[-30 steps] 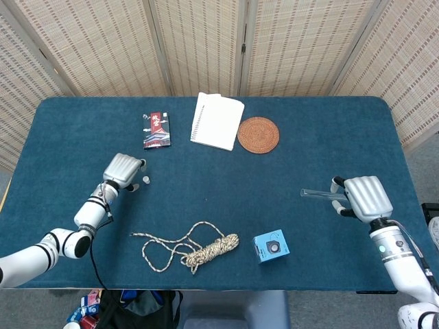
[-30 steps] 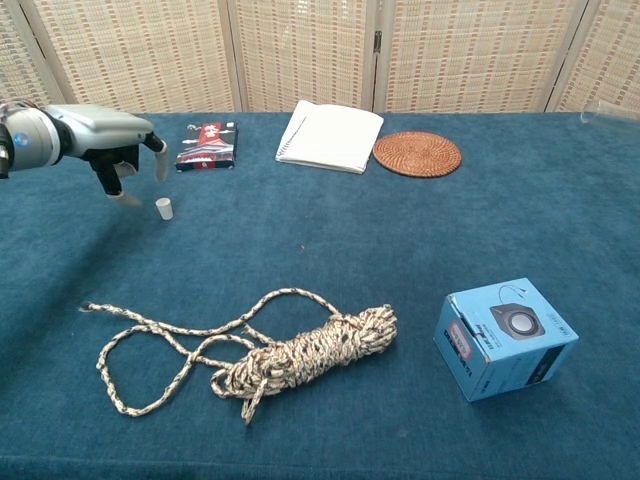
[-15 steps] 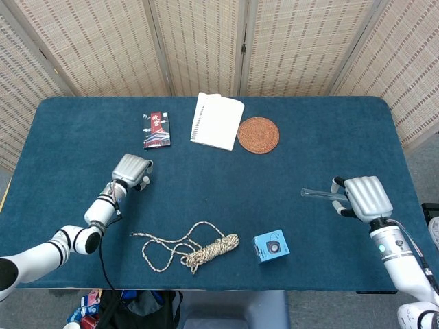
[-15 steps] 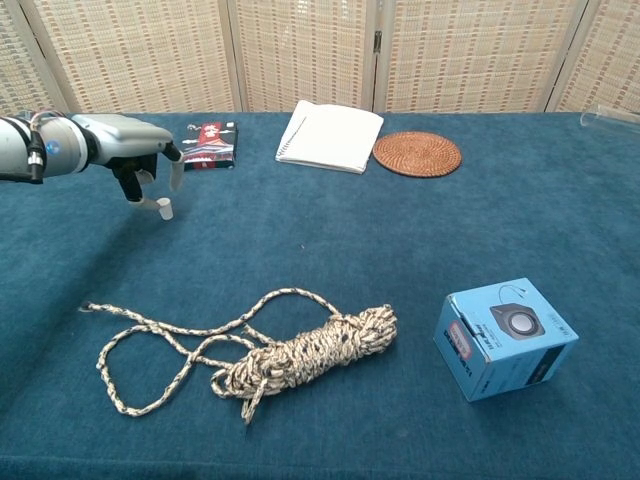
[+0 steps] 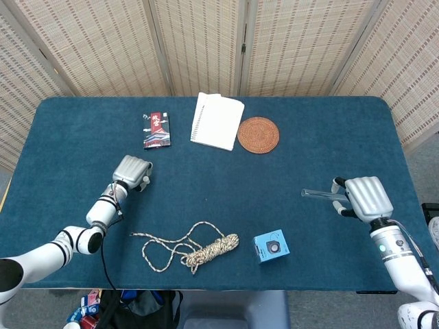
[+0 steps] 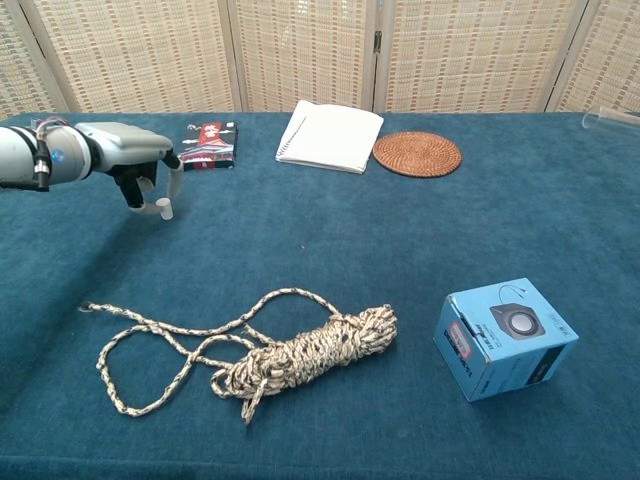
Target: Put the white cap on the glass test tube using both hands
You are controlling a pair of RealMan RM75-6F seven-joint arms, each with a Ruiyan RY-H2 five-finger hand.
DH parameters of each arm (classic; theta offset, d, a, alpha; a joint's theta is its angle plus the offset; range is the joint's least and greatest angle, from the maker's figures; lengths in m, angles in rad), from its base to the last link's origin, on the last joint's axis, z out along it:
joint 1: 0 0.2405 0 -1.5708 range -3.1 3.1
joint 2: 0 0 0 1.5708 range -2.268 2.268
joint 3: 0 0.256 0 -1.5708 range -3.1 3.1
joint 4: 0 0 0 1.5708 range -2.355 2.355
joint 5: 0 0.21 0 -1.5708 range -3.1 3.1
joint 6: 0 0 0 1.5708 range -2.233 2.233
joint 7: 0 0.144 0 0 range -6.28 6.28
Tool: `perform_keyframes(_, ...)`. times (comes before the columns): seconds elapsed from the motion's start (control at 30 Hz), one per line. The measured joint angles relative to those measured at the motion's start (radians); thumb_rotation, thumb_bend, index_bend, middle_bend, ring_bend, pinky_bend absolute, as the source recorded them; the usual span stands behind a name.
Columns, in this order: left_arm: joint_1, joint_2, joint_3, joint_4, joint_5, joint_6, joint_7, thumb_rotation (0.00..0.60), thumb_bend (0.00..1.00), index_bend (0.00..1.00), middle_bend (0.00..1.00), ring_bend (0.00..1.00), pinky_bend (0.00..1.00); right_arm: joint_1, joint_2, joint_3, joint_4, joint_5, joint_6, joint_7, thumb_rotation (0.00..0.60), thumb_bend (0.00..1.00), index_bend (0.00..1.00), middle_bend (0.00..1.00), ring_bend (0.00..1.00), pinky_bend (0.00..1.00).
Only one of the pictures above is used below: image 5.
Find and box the dark red printed card box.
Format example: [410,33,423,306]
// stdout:
[141,111,173,151]

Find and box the round woven rattan coaster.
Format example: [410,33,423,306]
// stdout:
[236,116,281,155]

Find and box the black box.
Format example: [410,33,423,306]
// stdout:
[420,202,439,224]

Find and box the red can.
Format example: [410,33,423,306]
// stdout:
[79,315,101,329]

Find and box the grey blue chair seat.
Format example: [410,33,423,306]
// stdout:
[178,290,292,329]

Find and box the white plastic object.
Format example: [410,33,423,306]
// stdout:
[427,215,439,248]

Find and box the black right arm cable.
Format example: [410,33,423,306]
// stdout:
[393,220,434,282]

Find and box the woven bamboo folding screen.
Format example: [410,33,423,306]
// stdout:
[0,0,439,172]

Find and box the blue white snack packet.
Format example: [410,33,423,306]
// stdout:
[67,289,102,320]

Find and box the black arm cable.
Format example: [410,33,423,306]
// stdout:
[393,220,434,282]
[99,205,126,300]

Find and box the blue speaker carton box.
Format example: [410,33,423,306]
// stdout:
[252,229,291,265]

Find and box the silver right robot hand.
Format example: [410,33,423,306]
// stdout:
[330,175,395,222]

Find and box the black backpack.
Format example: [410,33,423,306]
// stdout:
[97,289,185,329]

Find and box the beige black braided rope bundle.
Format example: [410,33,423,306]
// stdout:
[130,221,240,276]

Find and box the teal table cloth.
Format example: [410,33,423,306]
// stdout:
[1,95,439,292]

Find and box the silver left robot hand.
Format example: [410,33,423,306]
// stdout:
[112,154,154,193]

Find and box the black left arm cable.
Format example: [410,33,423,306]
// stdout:
[99,205,126,300]

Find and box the clear glass tube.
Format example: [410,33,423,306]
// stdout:
[300,187,348,202]

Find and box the white spiral notebook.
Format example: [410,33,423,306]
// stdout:
[189,91,246,152]

